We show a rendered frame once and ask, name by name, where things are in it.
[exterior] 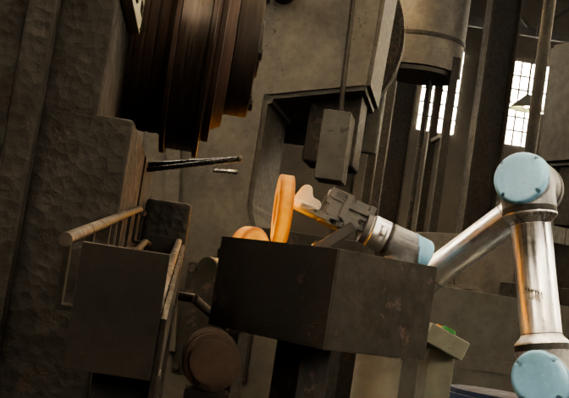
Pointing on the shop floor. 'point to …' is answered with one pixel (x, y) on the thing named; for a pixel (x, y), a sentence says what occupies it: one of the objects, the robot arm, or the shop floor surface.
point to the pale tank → (446, 39)
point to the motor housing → (210, 363)
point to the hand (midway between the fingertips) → (284, 201)
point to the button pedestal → (439, 363)
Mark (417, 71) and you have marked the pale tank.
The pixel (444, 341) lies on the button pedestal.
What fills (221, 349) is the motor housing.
